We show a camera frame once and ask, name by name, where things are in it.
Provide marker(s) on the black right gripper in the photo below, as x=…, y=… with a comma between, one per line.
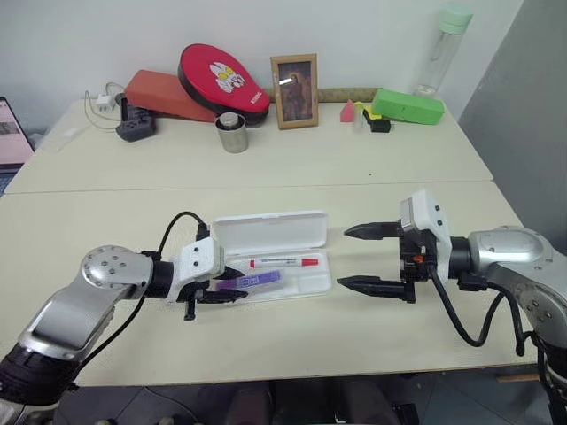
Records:
x=416, y=261

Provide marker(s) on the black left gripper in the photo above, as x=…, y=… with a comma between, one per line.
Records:
x=195, y=294

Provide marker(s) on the purple marker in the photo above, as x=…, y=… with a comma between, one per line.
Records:
x=261, y=280

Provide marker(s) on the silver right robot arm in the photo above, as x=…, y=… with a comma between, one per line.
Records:
x=509, y=252

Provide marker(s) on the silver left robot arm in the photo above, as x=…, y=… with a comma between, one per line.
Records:
x=106, y=265

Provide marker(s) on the red capped white marker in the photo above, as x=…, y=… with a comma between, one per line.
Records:
x=283, y=262

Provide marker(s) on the white plastic pencil case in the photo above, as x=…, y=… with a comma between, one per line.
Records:
x=274, y=234

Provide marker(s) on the small black box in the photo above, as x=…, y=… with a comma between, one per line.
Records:
x=380, y=126

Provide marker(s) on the small clear vial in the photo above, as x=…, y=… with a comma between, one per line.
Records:
x=358, y=121

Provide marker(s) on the yellow small item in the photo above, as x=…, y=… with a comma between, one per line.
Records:
x=370, y=113

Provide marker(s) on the pink house-shaped block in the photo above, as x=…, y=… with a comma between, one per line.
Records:
x=347, y=113

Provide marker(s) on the silver metal canister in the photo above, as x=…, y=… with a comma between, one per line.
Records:
x=231, y=133

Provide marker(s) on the green foam block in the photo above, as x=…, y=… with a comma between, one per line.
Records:
x=405, y=106

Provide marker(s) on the black power strip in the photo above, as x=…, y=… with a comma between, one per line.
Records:
x=135, y=126

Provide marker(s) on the brown wooden bar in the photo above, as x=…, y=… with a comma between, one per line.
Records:
x=516, y=377

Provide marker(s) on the red cartoon print punch pad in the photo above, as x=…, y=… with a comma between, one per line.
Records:
x=221, y=79

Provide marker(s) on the red-orange foam block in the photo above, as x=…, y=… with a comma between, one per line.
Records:
x=153, y=90

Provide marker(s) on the clear bottle with green lid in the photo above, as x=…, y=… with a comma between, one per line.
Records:
x=443, y=53

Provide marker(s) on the white charger plug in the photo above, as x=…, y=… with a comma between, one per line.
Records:
x=105, y=104

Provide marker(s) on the laptop with pink screen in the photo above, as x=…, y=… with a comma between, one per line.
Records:
x=11, y=133

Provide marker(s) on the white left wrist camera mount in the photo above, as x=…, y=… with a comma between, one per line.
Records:
x=198, y=261

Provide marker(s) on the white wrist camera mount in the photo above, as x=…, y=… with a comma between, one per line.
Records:
x=198, y=261
x=432, y=217

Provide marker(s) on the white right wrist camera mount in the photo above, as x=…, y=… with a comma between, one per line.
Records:
x=432, y=217

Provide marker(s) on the wooden picture frame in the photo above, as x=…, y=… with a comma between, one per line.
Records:
x=294, y=90

